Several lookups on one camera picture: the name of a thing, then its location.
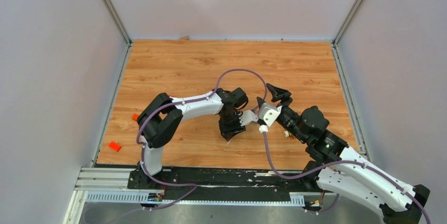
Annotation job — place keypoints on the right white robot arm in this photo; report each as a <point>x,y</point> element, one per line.
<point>338,167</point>

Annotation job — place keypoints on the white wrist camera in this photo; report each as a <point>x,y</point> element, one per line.
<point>248,117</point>
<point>268,113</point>

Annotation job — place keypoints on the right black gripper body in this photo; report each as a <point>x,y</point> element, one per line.
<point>288,122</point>

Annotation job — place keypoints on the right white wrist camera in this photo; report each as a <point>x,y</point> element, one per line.
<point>268,113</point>

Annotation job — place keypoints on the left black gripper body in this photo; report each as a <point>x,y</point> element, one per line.
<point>230,125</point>

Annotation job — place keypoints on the colourful toy block car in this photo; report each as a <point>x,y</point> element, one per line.
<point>287,134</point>

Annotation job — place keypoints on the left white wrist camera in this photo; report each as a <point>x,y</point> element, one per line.
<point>248,117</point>

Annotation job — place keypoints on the orange block near edge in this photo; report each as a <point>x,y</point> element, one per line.
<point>114,146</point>

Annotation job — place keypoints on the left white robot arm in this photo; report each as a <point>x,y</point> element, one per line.
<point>161,118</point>

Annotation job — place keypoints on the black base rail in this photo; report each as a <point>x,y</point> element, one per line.
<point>218,184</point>

